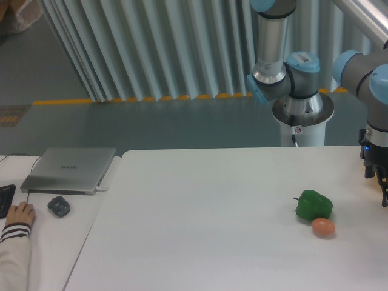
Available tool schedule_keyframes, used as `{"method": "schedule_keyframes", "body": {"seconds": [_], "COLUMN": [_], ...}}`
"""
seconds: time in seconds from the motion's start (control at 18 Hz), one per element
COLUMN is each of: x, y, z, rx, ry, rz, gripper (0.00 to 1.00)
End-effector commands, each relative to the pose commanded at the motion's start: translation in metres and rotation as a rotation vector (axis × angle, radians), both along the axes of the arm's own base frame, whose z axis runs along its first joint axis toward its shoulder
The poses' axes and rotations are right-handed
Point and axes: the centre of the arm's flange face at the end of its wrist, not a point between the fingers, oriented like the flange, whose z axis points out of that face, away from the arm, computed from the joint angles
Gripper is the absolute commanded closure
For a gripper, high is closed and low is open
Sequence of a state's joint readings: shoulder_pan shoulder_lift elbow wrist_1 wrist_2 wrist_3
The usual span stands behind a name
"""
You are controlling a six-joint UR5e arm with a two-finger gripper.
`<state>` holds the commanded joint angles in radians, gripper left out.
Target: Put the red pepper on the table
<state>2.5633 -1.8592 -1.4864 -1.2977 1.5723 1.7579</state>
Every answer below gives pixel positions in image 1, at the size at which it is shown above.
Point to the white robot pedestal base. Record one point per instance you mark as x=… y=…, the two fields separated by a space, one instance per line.
x=302 y=122

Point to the dark grey small controller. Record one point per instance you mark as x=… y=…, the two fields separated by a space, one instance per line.
x=59 y=206

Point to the silver closed laptop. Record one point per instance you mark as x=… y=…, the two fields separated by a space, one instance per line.
x=69 y=170

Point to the brown egg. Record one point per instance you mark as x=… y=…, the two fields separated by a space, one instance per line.
x=323 y=227

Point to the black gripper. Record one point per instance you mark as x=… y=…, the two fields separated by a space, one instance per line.
x=375 y=162

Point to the white striped sleeve forearm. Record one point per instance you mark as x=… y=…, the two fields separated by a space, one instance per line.
x=15 y=256

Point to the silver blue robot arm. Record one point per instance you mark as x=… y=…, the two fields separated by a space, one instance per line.
x=291 y=81

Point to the white folding screen partition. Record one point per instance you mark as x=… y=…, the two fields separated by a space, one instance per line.
x=154 y=49

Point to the person's hand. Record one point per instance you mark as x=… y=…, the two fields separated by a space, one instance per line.
x=23 y=213

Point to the black keyboard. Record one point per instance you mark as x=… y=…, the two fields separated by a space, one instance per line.
x=6 y=197

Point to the green bell pepper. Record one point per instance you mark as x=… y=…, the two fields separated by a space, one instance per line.
x=313 y=205

